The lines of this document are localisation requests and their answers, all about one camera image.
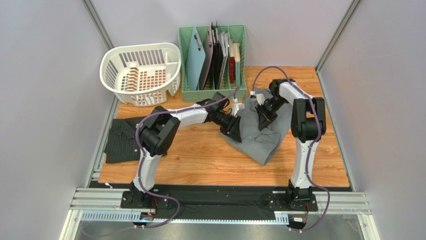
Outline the pink grey clipboard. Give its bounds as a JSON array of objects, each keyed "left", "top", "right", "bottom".
[{"left": 198, "top": 22, "right": 215, "bottom": 90}]

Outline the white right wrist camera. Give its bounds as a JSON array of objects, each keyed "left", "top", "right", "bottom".
[{"left": 249, "top": 90, "right": 266, "bottom": 105}]

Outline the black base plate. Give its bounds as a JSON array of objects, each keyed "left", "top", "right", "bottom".
[{"left": 89, "top": 181, "right": 352, "bottom": 221}]

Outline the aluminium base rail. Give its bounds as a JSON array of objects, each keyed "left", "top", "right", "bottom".
[{"left": 70, "top": 187, "right": 372, "bottom": 215}]

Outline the grey long sleeve shirt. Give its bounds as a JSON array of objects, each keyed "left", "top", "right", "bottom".
[{"left": 221, "top": 97, "right": 293, "bottom": 166}]

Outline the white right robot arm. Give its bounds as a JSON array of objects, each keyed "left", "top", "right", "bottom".
[{"left": 255, "top": 79, "right": 327, "bottom": 201}]

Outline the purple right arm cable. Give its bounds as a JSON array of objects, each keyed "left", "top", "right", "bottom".
[{"left": 250, "top": 65, "right": 332, "bottom": 233}]

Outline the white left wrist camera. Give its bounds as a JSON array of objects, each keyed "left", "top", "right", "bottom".
[{"left": 230, "top": 98, "right": 245, "bottom": 117}]

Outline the green file organizer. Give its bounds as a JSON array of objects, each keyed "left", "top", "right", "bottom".
[{"left": 178, "top": 23, "right": 248, "bottom": 102}]

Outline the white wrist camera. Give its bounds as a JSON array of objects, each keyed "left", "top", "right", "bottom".
[
  {"left": 230, "top": 98, "right": 245, "bottom": 117},
  {"left": 249, "top": 90, "right": 266, "bottom": 105}
]

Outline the white slotted cable duct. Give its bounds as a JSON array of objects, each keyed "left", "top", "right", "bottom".
[{"left": 80, "top": 210, "right": 290, "bottom": 225}]

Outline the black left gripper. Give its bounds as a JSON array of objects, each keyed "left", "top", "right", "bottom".
[{"left": 213, "top": 109, "right": 242, "bottom": 143}]

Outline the red book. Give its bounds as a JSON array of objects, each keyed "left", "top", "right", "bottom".
[{"left": 228, "top": 38, "right": 235, "bottom": 84}]

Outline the light blue clipboard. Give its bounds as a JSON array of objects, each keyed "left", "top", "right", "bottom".
[{"left": 185, "top": 26, "right": 206, "bottom": 91}]

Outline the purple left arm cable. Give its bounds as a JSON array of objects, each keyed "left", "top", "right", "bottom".
[{"left": 134, "top": 86, "right": 241, "bottom": 231}]

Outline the black folder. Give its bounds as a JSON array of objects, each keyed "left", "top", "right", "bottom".
[{"left": 210, "top": 21, "right": 220, "bottom": 90}]

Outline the dark striped folded shirt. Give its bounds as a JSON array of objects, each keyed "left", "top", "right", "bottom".
[{"left": 103, "top": 116, "right": 145, "bottom": 164}]

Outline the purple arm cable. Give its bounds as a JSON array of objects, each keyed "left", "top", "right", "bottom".
[
  {"left": 134, "top": 86, "right": 241, "bottom": 231},
  {"left": 250, "top": 65, "right": 332, "bottom": 233}
]

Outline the teal book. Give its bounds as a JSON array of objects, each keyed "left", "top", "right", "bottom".
[{"left": 233, "top": 42, "right": 241, "bottom": 87}]

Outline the white plastic laundry basket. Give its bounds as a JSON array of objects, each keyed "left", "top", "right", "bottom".
[{"left": 99, "top": 42, "right": 182, "bottom": 107}]

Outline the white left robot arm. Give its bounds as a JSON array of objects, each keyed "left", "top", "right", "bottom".
[{"left": 130, "top": 92, "right": 242, "bottom": 198}]

